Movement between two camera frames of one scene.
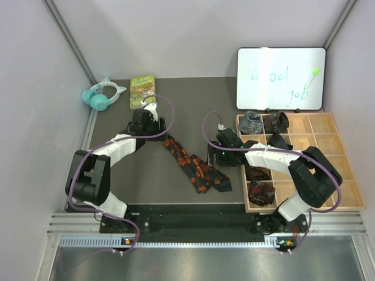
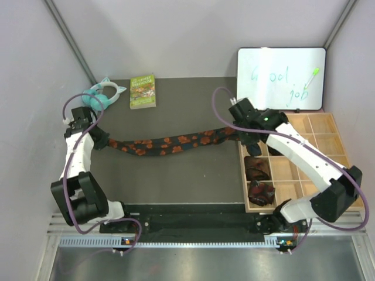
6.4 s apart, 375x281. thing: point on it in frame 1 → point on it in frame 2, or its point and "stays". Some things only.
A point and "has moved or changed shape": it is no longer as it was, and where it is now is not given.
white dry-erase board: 281,78 stays
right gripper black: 213,150 → 247,141
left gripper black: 156,124 → 104,141
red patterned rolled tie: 261,193 stays
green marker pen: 315,72 stays
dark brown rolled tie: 256,173 stays
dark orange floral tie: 201,175 has moved or changed shape
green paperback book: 140,87 stays
